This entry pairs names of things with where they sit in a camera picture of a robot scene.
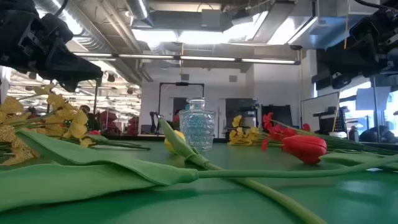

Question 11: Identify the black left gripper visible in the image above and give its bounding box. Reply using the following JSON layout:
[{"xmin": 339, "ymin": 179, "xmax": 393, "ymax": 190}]
[{"xmin": 0, "ymin": 0, "xmax": 103, "ymax": 93}]

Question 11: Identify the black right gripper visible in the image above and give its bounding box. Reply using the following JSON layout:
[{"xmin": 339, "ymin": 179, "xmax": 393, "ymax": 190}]
[{"xmin": 329, "ymin": 7, "xmax": 398, "ymax": 90}]

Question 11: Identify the yellow small-blossom flower bunch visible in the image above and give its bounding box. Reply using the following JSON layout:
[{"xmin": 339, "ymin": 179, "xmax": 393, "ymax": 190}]
[
  {"xmin": 228, "ymin": 114, "xmax": 280, "ymax": 147},
  {"xmin": 0, "ymin": 83, "xmax": 98, "ymax": 167}
]

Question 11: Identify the red artificial tulip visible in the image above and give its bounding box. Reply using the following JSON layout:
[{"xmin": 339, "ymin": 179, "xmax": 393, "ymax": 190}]
[{"xmin": 281, "ymin": 134, "xmax": 398, "ymax": 171}]

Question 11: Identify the red small-blossom flower bunch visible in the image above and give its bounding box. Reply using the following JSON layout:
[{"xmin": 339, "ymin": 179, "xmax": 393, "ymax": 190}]
[{"xmin": 260, "ymin": 111, "xmax": 398, "ymax": 156}]

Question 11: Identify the yellow artificial tulip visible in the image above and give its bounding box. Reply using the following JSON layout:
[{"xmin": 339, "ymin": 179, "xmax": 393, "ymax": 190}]
[
  {"xmin": 0, "ymin": 129, "xmax": 398, "ymax": 215},
  {"xmin": 157, "ymin": 117, "xmax": 330, "ymax": 224}
]

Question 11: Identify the clear glass vase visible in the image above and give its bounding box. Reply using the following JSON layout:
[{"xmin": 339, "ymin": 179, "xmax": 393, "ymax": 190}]
[{"xmin": 178, "ymin": 98, "xmax": 217, "ymax": 152}]

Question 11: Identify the person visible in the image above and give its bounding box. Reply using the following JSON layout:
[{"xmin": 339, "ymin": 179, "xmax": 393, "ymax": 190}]
[
  {"xmin": 359, "ymin": 124, "xmax": 398, "ymax": 144},
  {"xmin": 79, "ymin": 104, "xmax": 99, "ymax": 131}
]

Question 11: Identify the whiteboard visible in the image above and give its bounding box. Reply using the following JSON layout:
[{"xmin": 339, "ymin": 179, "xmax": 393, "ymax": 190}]
[{"xmin": 300, "ymin": 91, "xmax": 340, "ymax": 133}]

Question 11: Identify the black equipment rack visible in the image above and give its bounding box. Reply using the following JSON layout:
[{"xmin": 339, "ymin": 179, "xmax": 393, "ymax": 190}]
[{"xmin": 313, "ymin": 106, "xmax": 349, "ymax": 135}]

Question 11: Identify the black monitor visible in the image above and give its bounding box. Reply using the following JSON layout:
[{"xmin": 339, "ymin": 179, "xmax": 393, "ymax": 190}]
[{"xmin": 261, "ymin": 104, "xmax": 293, "ymax": 127}]

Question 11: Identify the black cabinet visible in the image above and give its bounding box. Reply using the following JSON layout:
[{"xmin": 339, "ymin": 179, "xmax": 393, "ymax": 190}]
[{"xmin": 224, "ymin": 98, "xmax": 259, "ymax": 139}]

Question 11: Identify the long ceiling strip light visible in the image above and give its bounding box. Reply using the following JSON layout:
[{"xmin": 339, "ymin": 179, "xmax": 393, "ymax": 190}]
[{"xmin": 73, "ymin": 51, "xmax": 302, "ymax": 66}]

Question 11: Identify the green table mat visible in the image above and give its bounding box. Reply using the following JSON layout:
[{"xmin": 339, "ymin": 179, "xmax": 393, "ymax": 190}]
[{"xmin": 0, "ymin": 136, "xmax": 398, "ymax": 224}]

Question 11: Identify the silver corrugated air duct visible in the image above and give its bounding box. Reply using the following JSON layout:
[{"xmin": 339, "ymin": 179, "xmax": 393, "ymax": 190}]
[{"xmin": 32, "ymin": 0, "xmax": 147, "ymax": 85}]

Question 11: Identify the rectangular metal ventilation duct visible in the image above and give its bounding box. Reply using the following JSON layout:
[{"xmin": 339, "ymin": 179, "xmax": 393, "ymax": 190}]
[{"xmin": 132, "ymin": 0, "xmax": 398, "ymax": 50}]

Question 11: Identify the black aluminium table frame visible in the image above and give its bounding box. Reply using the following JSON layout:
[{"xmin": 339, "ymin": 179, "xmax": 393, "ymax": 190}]
[{"xmin": 99, "ymin": 133, "xmax": 398, "ymax": 147}]

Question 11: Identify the black rectangular frame stand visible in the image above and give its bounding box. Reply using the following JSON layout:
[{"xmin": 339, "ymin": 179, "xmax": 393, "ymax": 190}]
[{"xmin": 158, "ymin": 82, "xmax": 205, "ymax": 134}]

